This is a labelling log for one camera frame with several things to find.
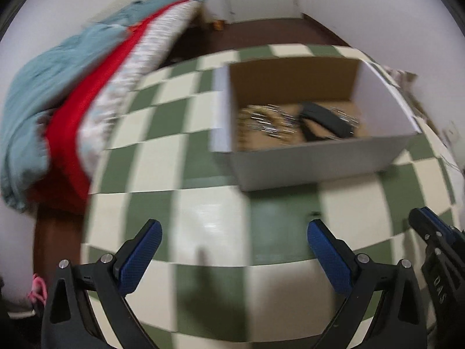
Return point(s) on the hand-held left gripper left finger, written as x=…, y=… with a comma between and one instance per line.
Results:
x=141, y=258

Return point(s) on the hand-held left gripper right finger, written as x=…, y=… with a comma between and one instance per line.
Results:
x=327, y=258

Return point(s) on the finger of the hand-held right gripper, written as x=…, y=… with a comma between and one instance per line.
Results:
x=417, y=221
x=441, y=225

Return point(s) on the white cardboard box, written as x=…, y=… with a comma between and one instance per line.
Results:
x=308, y=163

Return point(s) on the black wristband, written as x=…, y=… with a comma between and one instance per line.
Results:
x=327, y=118

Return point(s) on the green checkered tablecloth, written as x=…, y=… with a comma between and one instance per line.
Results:
x=218, y=218

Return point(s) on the red blanket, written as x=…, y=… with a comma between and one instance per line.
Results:
x=80, y=112

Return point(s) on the grey checkered quilt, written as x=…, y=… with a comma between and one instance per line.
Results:
x=127, y=80

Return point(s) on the large blue blanket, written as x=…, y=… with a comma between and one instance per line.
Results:
x=43, y=80

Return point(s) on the small orange bottle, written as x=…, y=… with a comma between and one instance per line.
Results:
x=218, y=25

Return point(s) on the blue folded blanket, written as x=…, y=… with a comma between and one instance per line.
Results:
x=160, y=5

